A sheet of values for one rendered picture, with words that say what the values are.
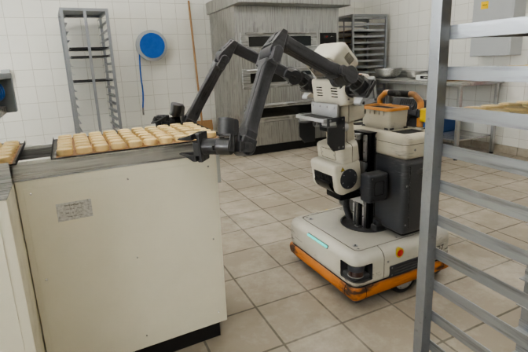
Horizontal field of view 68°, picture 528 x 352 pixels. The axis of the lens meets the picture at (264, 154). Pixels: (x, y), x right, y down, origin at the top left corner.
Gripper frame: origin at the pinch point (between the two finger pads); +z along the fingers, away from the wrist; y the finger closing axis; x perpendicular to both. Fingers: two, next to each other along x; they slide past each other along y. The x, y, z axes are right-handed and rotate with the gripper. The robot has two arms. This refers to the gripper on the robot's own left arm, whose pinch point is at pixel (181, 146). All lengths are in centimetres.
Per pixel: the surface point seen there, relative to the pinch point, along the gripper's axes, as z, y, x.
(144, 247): 17.1, 37.7, -7.0
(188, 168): 2.4, 10.7, 7.6
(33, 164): 39.2, -0.6, -27.3
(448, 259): -85, 22, -26
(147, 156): 13.6, 3.5, -1.9
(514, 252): -96, 13, -38
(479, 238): -91, 13, -32
